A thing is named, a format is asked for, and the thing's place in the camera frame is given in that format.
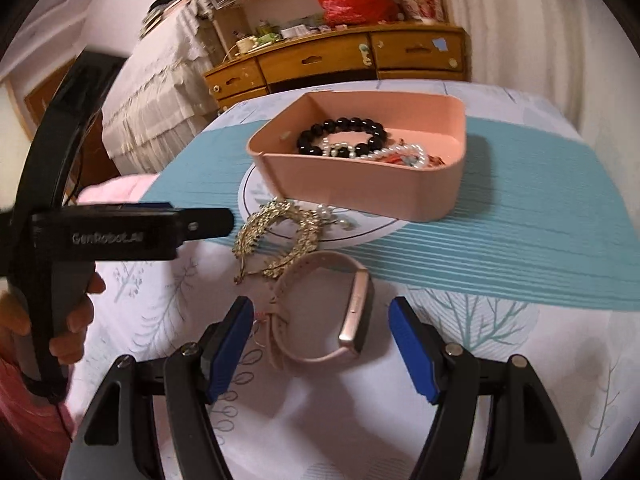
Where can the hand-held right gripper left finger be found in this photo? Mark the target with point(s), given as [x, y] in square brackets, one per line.
[227, 350]

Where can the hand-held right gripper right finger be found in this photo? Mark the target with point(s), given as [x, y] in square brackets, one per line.
[415, 350]

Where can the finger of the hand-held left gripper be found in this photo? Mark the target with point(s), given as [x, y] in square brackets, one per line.
[210, 222]

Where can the pink smartwatch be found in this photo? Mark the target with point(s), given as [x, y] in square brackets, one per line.
[357, 310]

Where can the pink plastic box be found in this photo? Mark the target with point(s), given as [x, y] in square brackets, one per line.
[360, 192]

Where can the person's left forearm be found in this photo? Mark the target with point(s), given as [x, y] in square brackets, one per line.
[25, 410]

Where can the person's left hand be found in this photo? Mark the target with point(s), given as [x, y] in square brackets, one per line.
[75, 332]

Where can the pink quilt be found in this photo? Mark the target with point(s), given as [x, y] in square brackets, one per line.
[115, 190]

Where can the white lace cover cloth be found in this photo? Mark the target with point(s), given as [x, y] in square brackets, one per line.
[150, 110]

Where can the beige round container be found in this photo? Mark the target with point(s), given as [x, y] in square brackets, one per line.
[245, 46]

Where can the wooden desk with hutch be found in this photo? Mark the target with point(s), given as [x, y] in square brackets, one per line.
[310, 60]

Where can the stack of books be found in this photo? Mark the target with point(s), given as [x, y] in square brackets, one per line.
[160, 15]

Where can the white patterned curtain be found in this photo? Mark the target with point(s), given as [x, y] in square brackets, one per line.
[525, 35]

